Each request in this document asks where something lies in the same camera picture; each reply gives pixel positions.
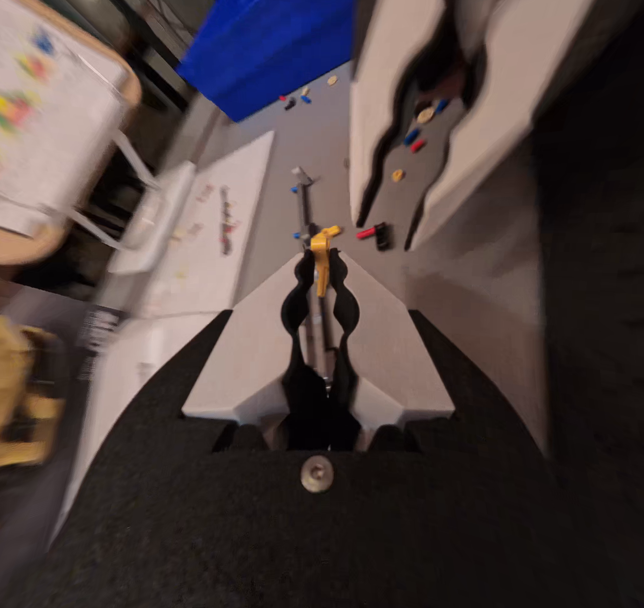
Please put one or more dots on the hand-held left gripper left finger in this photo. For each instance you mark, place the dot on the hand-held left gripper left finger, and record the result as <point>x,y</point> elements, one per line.
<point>241,356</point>

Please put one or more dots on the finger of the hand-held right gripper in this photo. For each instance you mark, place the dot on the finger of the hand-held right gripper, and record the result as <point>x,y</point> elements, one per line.
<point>523,54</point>
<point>387,64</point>

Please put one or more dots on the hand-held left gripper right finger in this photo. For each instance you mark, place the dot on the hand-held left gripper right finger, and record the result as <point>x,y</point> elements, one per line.
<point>397,361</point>

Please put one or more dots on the yellow connector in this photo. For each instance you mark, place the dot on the yellow connector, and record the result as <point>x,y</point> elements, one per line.
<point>320,256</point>

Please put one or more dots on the black grey elbow connector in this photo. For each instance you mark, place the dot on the black grey elbow connector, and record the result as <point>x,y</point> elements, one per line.
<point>290,104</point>

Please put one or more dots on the red bushing piece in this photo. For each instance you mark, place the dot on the red bushing piece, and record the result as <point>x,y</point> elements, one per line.
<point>418,146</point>

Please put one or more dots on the open instruction booklet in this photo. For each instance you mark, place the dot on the open instruction booklet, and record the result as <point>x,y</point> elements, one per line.
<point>211,246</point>

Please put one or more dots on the blue bin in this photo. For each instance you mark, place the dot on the blue bin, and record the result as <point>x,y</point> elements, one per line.
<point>271,39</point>

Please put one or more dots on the long grey black beam assembly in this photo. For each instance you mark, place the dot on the long grey black beam assembly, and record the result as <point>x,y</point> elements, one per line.
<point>303,200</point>

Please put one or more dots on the white metal stand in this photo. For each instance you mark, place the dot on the white metal stand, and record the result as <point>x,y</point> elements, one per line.
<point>166,210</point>

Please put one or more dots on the dark box with yellow car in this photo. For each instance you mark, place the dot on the dark box with yellow car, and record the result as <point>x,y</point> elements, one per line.
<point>30,391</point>

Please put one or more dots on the wooden board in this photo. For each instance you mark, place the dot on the wooden board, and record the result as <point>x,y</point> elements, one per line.
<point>25,248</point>

